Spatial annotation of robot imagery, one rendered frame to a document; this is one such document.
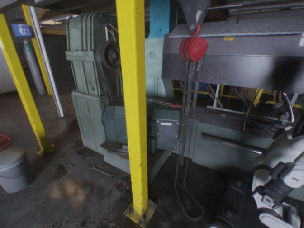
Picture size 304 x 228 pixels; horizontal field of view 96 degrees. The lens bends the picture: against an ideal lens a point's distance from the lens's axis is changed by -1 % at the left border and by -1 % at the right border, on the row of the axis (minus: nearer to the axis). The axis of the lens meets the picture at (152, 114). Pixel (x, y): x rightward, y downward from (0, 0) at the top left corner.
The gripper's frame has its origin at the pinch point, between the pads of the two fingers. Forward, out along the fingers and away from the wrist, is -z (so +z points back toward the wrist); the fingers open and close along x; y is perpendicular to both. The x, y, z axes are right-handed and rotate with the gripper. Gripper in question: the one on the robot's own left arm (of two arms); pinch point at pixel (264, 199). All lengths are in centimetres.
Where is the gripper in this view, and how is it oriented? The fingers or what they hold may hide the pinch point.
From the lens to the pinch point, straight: 114.4
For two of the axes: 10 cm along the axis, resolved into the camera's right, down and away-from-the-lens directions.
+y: -6.4, 3.2, -7.0
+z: 1.5, -8.4, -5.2
